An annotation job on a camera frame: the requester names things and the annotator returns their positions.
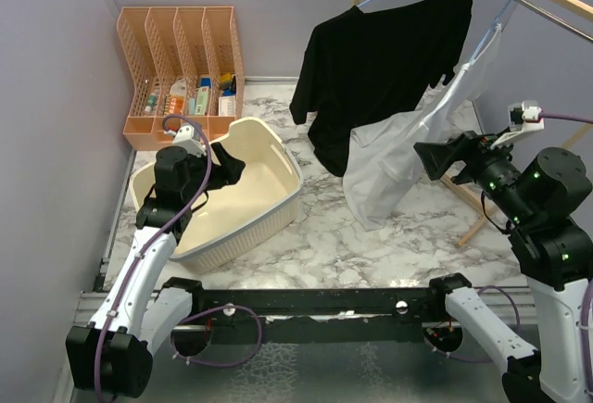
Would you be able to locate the white t shirt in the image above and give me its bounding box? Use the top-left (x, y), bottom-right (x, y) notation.
top-left (342, 22), bottom-right (504, 232)

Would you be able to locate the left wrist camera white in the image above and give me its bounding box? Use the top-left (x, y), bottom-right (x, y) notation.
top-left (172, 124), bottom-right (207, 157)

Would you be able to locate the orange plastic file organizer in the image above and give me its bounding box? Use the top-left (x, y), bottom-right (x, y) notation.
top-left (117, 6), bottom-right (245, 151)

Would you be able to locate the small bottle in organizer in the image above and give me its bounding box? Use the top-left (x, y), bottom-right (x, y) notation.
top-left (144, 91), bottom-right (158, 116)

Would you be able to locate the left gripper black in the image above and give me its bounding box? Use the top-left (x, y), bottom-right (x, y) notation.
top-left (183, 142), bottom-right (245, 202)

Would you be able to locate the white box in organizer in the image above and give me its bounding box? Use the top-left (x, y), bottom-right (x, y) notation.
top-left (218, 95), bottom-right (237, 117)

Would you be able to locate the black t shirt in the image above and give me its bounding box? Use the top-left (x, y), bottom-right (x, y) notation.
top-left (290, 0), bottom-right (473, 177)

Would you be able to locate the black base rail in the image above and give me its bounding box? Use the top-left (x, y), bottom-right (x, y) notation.
top-left (163, 273), bottom-right (470, 352)

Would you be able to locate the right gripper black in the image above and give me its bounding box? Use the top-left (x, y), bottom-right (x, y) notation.
top-left (415, 123), bottom-right (535, 222)

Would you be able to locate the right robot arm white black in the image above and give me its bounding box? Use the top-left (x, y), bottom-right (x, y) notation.
top-left (413, 132), bottom-right (592, 402)

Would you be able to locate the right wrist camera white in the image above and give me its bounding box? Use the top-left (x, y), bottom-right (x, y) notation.
top-left (490, 100), bottom-right (544, 149)

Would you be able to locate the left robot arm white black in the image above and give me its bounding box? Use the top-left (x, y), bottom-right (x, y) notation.
top-left (66, 143), bottom-right (246, 401)

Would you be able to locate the green white box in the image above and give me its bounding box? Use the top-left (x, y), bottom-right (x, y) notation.
top-left (188, 86), bottom-right (210, 116)

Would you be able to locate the cream laundry basket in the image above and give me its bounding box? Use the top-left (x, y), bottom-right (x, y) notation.
top-left (129, 116), bottom-right (305, 275)

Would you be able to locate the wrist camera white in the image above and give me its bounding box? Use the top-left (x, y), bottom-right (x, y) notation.
top-left (490, 100), bottom-right (544, 149)
top-left (172, 124), bottom-right (207, 157)

